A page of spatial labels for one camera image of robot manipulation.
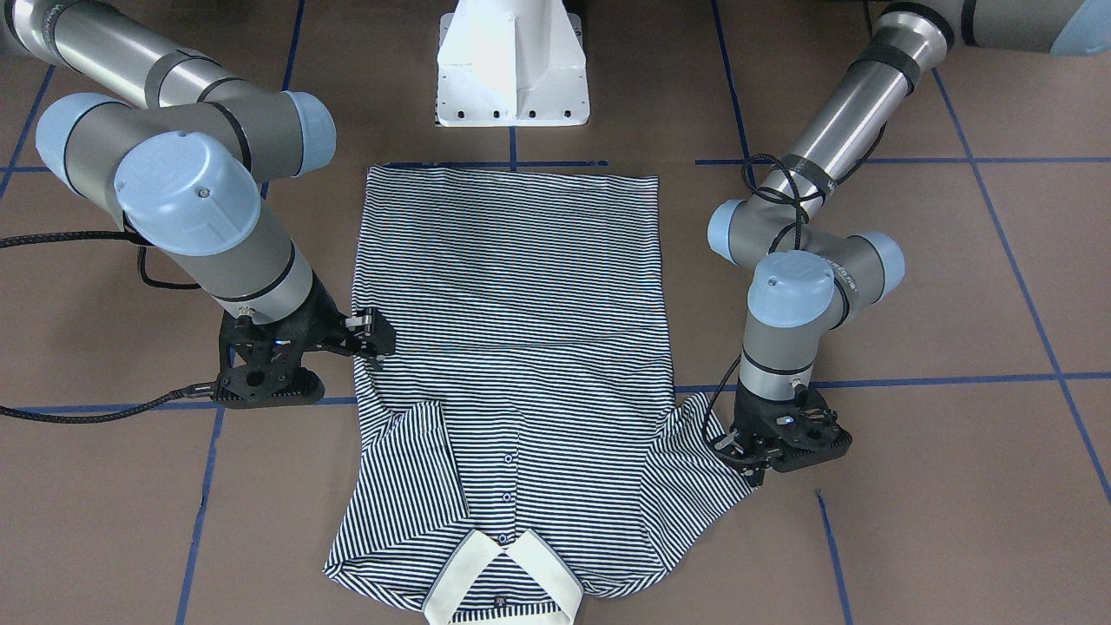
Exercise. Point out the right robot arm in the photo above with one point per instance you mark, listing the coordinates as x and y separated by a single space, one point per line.
176 153

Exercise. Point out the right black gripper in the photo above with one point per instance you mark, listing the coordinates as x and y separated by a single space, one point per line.
322 326

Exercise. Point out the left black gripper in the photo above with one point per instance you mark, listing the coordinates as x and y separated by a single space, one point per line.
748 420

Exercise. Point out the white mounting post base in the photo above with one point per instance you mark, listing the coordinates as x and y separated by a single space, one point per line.
512 64

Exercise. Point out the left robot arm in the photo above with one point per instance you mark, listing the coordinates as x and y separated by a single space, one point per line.
935 96

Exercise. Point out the striped polo shirt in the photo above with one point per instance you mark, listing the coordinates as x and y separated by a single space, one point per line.
523 447

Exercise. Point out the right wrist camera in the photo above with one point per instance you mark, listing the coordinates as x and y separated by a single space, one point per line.
267 374

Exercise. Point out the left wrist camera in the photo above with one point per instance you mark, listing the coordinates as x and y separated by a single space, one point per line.
810 438

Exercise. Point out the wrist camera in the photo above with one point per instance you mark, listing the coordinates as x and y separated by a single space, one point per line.
810 438
267 374

